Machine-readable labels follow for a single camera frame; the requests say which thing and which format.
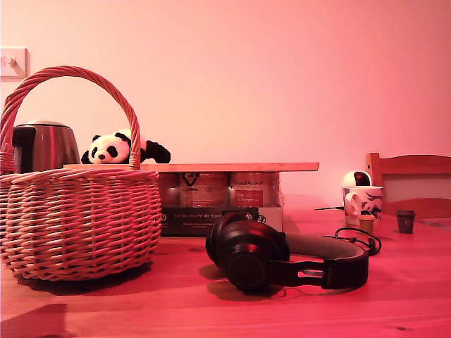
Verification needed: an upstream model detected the flat wooden shelf board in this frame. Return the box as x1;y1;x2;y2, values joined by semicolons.
63;162;320;174

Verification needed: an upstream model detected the glass jar with logo label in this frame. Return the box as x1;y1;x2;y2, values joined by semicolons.
180;172;229;208

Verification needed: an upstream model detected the small yellow cork cup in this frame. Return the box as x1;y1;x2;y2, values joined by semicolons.
359;214;376;234

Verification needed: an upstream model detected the woven wicker basket with handle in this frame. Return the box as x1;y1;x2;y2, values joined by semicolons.
0;65;163;282

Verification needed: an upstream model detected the white round security camera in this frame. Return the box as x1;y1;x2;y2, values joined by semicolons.
342;170;373;187

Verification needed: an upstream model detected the white wall plate with knob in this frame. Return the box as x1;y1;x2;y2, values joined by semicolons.
0;47;30;82

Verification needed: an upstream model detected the glass jar with red label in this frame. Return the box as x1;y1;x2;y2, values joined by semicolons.
229;172;282;208

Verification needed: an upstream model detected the stainless steel electric kettle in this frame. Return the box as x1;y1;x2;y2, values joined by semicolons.
12;120;82;175

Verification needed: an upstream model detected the wooden chair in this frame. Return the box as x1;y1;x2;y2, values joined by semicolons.
365;152;451;219

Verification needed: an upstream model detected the white patterned mug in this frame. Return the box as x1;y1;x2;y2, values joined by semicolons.
342;185;384;226

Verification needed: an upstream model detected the glass jar with plain side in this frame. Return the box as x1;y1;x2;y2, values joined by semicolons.
158;173;181;208

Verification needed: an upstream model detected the coiled black cable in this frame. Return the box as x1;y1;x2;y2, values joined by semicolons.
334;227;383;256

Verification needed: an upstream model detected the black and white panda plush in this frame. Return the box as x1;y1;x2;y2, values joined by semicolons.
80;129;172;165

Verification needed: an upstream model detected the black over-ear headphones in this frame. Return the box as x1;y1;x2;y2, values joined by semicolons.
205;211;370;292

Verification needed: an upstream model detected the printed cardboard tray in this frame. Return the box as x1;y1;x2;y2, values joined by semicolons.
160;206;284;237

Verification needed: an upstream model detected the small dark paper cup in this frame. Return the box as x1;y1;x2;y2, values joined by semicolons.
395;209;416;234

